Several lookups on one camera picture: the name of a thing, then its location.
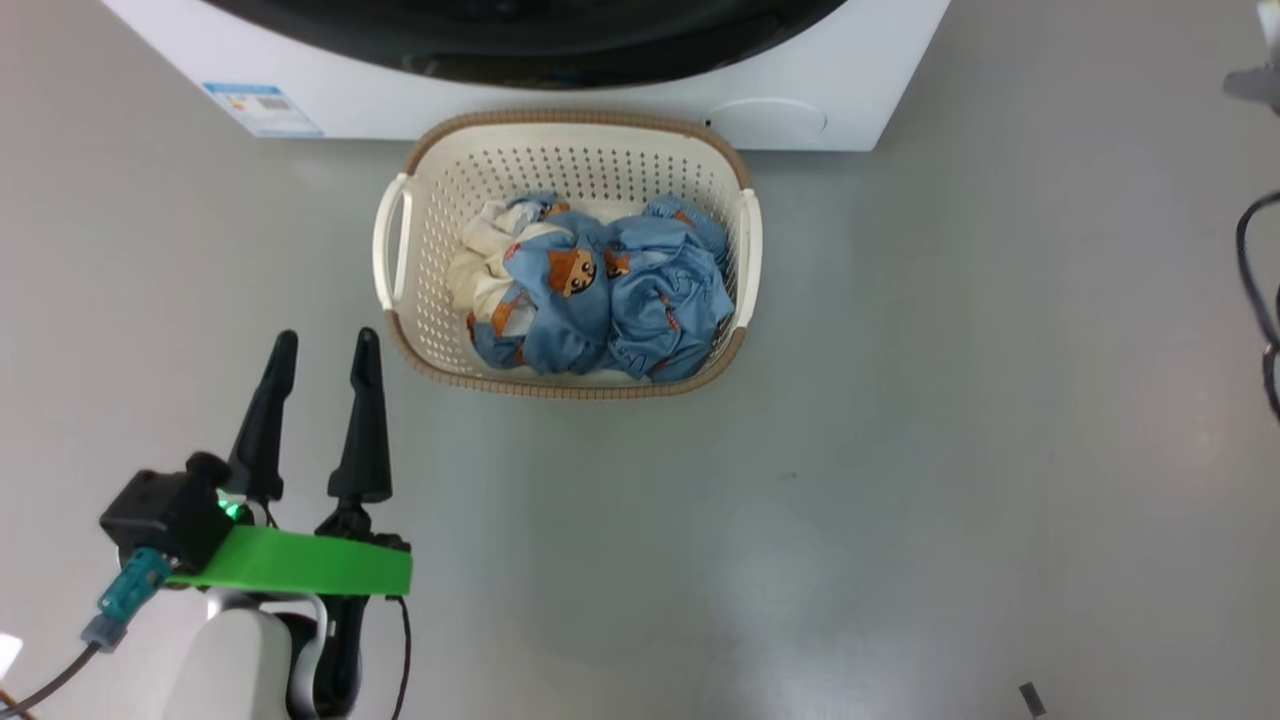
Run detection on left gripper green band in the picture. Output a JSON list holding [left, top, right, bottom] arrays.
[[168, 327, 414, 716]]

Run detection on cream white garment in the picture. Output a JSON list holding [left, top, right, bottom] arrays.
[[447, 200, 571, 326]]

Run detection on blue garment with face print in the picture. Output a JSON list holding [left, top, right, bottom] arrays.
[[468, 192, 626, 376]]

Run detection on blue garment small orange prints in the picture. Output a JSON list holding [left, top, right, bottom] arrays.
[[600, 195, 736, 384]]

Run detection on black round glass door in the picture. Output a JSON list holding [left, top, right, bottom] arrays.
[[200, 0, 851, 91]]

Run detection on cream basket with brown rim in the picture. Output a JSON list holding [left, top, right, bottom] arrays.
[[372, 108, 764, 401]]

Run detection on white front-load washing machine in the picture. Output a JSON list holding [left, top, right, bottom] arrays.
[[100, 0, 951, 153]]

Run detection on blue white energy label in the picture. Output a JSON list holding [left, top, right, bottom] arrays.
[[202, 82, 325, 138]]

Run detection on round white filter cover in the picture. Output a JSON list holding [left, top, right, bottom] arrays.
[[708, 97, 829, 151]]

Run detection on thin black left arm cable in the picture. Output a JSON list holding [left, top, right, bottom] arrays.
[[385, 595, 413, 720]]

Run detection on left camera cable teal plug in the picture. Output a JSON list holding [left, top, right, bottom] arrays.
[[0, 548, 173, 720]]

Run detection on black hanging cable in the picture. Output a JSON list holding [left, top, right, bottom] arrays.
[[1235, 190, 1280, 421]]

